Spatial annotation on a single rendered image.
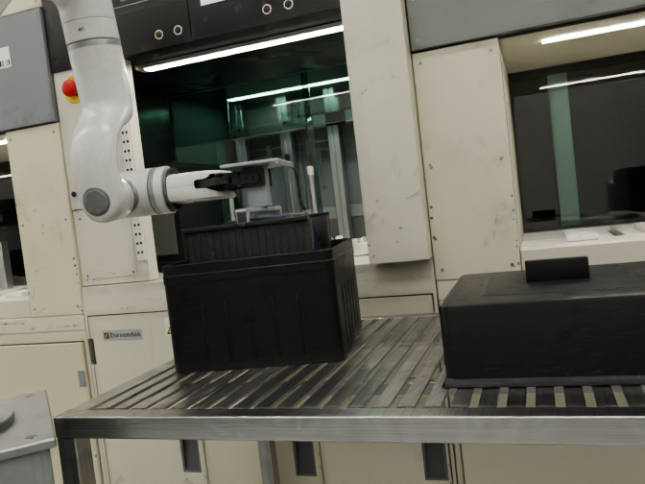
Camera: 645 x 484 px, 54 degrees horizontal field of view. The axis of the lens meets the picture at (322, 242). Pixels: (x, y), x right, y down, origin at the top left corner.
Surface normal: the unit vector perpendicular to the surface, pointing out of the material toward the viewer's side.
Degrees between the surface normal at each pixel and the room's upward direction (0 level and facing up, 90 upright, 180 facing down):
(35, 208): 90
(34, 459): 90
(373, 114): 90
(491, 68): 90
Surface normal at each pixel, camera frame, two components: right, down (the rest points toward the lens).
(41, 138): -0.32, 0.09
